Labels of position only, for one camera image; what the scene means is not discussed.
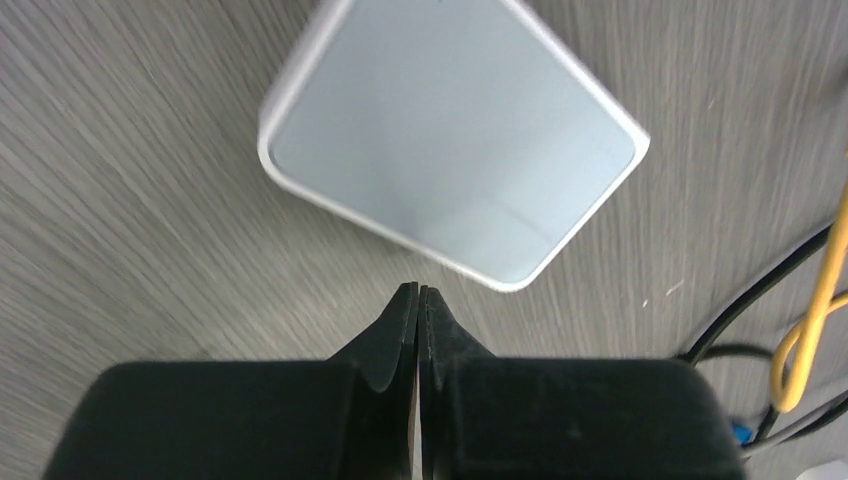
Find yellow ethernet cable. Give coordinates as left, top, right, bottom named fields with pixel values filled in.
left=769, top=178, right=848, bottom=415

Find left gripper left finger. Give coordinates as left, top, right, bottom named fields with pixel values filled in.
left=45, top=283, right=419, bottom=479

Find black cable with green plug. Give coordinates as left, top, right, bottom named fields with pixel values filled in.
left=678, top=221, right=837, bottom=366

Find white network switch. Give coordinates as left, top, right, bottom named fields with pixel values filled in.
left=256, top=1, right=650, bottom=292

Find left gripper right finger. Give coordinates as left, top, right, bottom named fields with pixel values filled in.
left=418, top=287, right=745, bottom=479

